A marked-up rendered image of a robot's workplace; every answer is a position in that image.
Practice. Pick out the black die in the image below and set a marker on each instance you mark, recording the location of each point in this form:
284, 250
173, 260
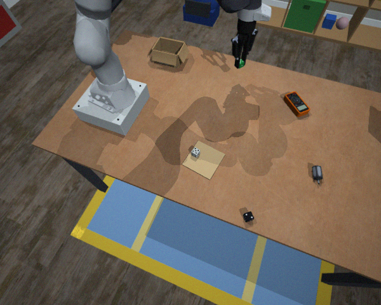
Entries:
248, 216

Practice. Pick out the orange digital multimeter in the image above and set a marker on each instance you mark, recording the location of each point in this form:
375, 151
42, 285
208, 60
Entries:
296, 104

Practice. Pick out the beige square mat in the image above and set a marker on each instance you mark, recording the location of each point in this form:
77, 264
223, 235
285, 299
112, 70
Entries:
207, 161

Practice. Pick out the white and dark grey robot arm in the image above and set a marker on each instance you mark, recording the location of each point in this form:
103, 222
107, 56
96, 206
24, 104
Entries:
111, 90

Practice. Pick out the white die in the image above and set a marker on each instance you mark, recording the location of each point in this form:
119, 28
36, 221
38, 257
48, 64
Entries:
195, 152

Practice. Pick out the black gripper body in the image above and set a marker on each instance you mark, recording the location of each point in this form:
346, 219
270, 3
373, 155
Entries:
244, 28

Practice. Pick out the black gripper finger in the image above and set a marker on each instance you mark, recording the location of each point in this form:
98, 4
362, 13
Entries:
236, 55
247, 44

